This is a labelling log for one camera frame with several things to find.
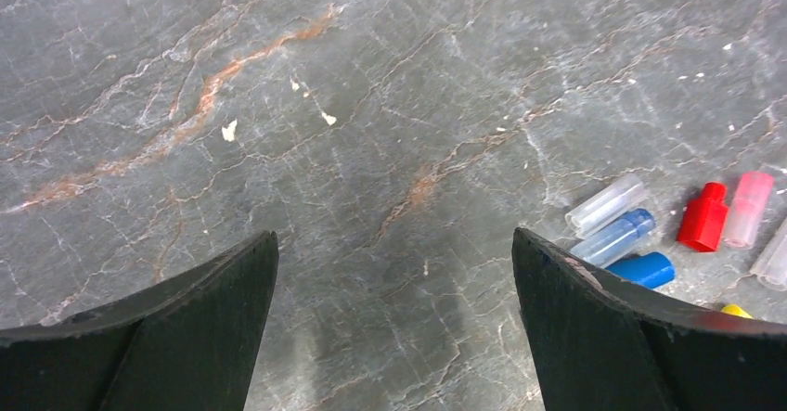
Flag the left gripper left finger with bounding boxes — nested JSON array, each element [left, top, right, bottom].
[[1, 231, 278, 410]]

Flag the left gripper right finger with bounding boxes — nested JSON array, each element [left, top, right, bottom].
[[511, 228, 786, 410]]

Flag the clear colourless pen cap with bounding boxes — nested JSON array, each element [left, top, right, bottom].
[[564, 173, 648, 239]]

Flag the bright yellow pen cap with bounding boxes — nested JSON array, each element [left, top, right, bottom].
[[721, 304, 753, 319]]

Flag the red pen cap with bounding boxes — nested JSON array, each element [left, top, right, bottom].
[[677, 182, 729, 252]]

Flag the clear purple-tinted pen cap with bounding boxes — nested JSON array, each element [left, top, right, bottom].
[[750, 221, 787, 291]]

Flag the clear pink pen cap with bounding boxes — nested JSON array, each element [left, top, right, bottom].
[[722, 172, 774, 249]]

